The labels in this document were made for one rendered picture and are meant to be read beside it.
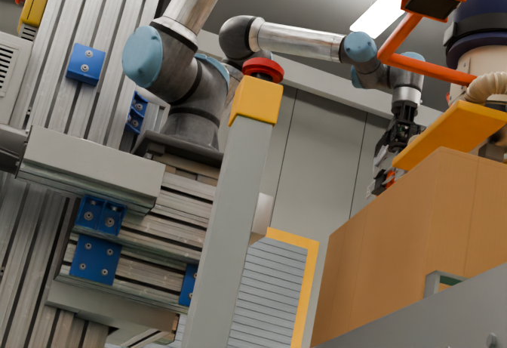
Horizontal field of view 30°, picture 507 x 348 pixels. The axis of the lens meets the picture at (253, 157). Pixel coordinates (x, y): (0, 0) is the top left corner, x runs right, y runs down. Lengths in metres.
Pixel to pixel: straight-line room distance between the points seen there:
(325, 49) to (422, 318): 1.56
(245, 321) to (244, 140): 10.72
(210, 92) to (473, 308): 1.25
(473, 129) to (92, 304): 0.85
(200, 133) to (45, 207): 0.38
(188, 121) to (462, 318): 1.20
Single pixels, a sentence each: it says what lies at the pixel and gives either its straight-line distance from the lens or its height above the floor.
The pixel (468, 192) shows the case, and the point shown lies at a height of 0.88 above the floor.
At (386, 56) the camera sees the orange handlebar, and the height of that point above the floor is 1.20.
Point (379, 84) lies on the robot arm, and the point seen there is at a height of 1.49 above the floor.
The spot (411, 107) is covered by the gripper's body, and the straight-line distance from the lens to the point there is 2.50.
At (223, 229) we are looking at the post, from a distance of 1.44.
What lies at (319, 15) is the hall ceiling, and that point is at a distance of 11.72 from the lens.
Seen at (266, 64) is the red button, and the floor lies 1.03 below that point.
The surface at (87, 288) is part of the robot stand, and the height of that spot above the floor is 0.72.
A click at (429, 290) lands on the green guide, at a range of 1.11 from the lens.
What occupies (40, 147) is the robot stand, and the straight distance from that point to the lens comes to 1.81.
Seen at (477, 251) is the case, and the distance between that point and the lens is 1.50.
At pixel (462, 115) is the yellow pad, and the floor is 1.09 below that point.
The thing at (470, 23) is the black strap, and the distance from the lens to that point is 1.94.
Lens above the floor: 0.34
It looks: 21 degrees up
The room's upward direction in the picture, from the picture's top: 12 degrees clockwise
